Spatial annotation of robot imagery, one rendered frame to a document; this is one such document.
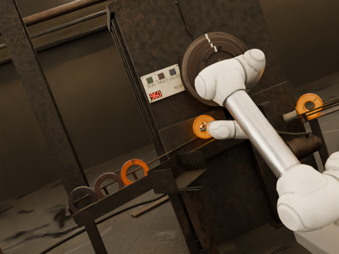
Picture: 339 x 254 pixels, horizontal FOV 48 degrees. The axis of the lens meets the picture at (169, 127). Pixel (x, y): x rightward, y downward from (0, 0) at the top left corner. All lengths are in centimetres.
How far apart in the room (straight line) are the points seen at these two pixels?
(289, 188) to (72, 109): 738
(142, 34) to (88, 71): 599
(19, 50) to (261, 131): 398
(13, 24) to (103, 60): 370
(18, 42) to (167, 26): 281
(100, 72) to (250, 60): 701
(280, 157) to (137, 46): 142
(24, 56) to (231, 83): 378
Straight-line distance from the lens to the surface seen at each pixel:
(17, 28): 510
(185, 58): 241
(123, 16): 257
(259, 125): 147
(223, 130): 206
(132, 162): 240
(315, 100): 251
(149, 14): 258
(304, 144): 250
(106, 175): 241
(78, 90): 848
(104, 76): 847
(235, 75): 156
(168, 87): 251
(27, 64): 501
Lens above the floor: 114
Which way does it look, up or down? 6 degrees down
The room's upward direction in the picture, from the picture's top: 20 degrees counter-clockwise
